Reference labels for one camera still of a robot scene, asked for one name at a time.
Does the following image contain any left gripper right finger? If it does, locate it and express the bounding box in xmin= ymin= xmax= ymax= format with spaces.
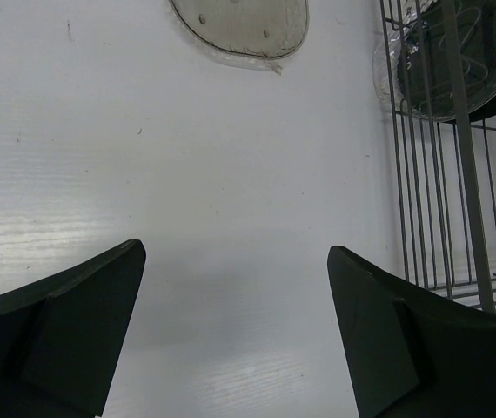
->
xmin=327 ymin=246 xmax=496 ymax=417

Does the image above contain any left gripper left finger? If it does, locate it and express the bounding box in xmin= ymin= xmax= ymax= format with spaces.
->
xmin=0 ymin=239 xmax=146 ymax=417

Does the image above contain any clear textured glass plate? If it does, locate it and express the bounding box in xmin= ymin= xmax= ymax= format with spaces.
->
xmin=372 ymin=0 xmax=496 ymax=125

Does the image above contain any smoky square glass plate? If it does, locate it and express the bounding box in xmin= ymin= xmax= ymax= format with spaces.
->
xmin=168 ymin=0 xmax=310 ymax=75

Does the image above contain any grey wire dish rack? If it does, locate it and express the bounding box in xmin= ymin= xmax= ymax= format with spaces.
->
xmin=372 ymin=1 xmax=496 ymax=312

